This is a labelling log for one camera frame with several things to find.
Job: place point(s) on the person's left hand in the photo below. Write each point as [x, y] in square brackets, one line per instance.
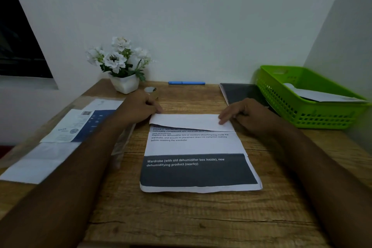
[136, 108]

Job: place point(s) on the person's right hand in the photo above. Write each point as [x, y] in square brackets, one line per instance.
[255, 117]

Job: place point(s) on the green plastic basket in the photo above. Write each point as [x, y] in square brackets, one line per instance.
[290, 111]

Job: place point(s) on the white printed document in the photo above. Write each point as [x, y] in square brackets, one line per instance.
[197, 143]

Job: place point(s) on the pile of white envelopes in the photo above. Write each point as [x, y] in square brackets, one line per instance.
[35, 166]

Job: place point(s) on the person's left forearm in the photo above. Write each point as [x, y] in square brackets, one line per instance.
[64, 192]

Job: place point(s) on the person's right forearm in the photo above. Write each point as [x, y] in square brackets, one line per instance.
[328, 186]

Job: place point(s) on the white potted artificial flowers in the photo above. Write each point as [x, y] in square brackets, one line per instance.
[125, 83]

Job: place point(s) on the black notebook with red label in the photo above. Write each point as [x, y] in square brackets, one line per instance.
[241, 92]

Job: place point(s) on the plain white paper sheet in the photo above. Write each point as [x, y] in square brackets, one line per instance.
[104, 104]

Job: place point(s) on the clear plastic sheet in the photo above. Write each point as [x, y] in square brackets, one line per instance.
[125, 143]

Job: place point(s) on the blue pen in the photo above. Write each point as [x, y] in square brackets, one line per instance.
[186, 83]

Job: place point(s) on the blue and white leaflet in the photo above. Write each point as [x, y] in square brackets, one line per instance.
[69, 128]

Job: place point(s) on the dark window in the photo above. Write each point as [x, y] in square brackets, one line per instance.
[17, 38]

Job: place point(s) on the dark red carpet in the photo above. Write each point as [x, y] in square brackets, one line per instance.
[4, 152]

